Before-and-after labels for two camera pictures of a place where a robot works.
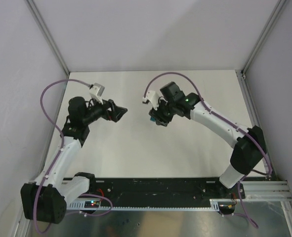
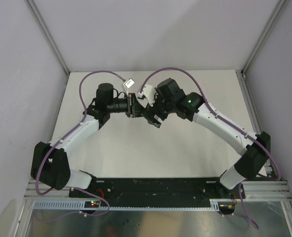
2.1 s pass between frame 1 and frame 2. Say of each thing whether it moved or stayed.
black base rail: stayed
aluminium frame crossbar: stayed
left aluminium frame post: stayed
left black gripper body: moved
